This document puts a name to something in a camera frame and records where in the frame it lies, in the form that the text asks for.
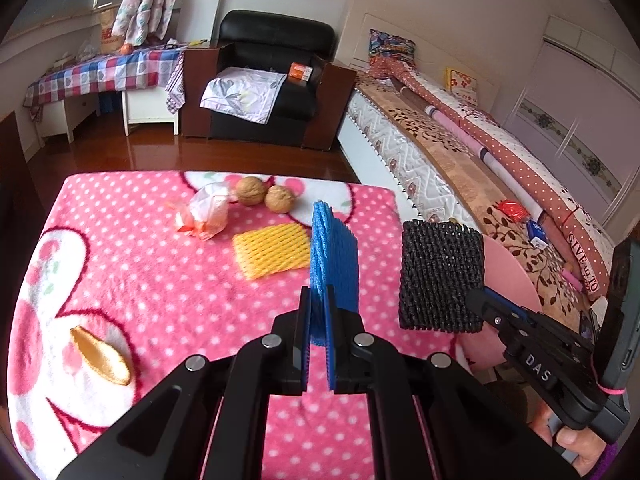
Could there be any black foam net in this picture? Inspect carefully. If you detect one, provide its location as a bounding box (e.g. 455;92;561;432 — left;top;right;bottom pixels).
398;219;486;335

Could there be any orange white plastic wrapper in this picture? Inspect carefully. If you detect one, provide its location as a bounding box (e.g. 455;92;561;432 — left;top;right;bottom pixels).
174;183;232;242

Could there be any brown walnut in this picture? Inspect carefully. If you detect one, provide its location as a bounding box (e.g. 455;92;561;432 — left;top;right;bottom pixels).
264;185;296;215
235;176;266;207

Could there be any comic print pillow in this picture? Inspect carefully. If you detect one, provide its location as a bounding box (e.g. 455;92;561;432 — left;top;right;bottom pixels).
368;28;417;62

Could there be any red packet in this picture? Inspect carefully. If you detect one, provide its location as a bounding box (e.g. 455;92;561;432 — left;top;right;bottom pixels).
497;199;532;224

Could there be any brown paper bag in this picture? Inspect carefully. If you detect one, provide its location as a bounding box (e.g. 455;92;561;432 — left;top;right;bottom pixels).
99;6;127;54

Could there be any polka dot quilt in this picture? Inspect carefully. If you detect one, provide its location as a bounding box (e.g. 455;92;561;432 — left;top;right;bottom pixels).
371;56;617;295

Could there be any patterned hanging cloth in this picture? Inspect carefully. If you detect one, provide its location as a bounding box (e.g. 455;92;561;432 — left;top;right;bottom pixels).
165;52;187;114

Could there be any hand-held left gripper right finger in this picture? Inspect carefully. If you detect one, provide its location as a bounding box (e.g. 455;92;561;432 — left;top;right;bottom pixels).
325;284;581;480

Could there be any quilted hanging jacket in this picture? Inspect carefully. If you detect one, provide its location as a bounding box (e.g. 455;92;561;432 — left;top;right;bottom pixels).
112;0;177;44

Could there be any pink polka dot blanket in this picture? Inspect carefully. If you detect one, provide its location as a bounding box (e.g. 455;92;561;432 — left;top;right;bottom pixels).
7;170;481;480

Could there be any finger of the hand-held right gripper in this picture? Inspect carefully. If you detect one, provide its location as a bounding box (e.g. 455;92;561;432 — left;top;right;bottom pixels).
465;288;512;337
482;286;538;322

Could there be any yellow foam net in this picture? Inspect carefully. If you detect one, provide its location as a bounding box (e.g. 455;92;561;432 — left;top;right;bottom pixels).
232;223;312;281

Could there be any checkered tablecloth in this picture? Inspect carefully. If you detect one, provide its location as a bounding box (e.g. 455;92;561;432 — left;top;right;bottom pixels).
24;44;187;112

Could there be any yellow floral pillow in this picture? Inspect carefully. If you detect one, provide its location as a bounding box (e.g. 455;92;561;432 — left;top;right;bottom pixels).
444;67;482;92

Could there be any blue white box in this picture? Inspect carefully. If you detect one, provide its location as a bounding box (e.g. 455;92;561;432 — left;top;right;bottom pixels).
525;219;549;249

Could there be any blue foam net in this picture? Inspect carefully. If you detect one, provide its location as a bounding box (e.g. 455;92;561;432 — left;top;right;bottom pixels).
310;201;360;349

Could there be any white wardrobe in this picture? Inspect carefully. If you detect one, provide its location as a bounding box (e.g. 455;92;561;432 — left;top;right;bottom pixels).
502;14;640;223

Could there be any bed with brown floral cover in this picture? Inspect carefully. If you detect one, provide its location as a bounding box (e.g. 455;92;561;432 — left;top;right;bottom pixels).
334;0;628;326

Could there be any pink plastic bin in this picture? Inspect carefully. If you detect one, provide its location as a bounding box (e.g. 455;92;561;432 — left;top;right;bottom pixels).
457;236;545;376

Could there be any person's right forearm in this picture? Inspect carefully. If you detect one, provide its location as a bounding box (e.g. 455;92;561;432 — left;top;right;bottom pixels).
587;439;634;480

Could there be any black leather armchair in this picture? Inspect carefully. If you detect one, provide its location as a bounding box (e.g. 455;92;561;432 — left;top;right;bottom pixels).
179;9;357;152

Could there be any yellow peel piece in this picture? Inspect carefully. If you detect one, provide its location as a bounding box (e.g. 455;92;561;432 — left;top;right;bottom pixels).
69;326;134;386

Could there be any person's right hand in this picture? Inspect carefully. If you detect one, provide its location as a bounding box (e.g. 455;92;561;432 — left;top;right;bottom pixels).
530;401;614;477

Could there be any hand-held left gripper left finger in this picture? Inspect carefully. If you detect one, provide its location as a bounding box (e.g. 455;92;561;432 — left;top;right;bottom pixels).
56;285;313;480

